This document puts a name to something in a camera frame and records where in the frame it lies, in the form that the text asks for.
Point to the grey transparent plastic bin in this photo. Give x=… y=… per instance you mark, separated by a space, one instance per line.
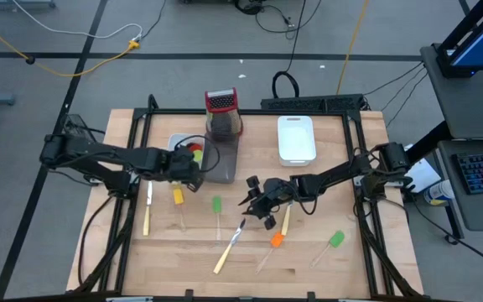
x=224 y=168

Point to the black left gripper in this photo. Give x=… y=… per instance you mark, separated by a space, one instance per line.
x=191 y=178

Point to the grey desk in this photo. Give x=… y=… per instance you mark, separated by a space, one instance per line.
x=468 y=109

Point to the grey cart base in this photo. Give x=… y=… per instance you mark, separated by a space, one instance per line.
x=15 y=3

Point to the silver aluminium bracket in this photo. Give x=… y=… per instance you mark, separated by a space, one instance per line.
x=130 y=299
x=356 y=300

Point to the green silicone spoon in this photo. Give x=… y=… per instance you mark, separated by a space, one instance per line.
x=198 y=156

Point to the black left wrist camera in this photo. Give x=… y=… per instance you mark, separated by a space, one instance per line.
x=180 y=163

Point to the white plastic bin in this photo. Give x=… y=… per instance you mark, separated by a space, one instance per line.
x=174 y=140
x=296 y=140

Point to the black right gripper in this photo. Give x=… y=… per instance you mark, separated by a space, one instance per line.
x=264 y=197

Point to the black mesh holder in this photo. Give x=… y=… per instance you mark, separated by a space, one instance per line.
x=77 y=125

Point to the white paper sheet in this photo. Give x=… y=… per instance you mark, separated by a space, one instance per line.
x=424 y=178

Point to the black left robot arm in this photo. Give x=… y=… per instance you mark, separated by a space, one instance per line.
x=99 y=153

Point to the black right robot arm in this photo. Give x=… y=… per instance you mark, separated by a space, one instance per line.
x=333 y=174

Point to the white blue yellow canister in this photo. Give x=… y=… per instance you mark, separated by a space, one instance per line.
x=438 y=192

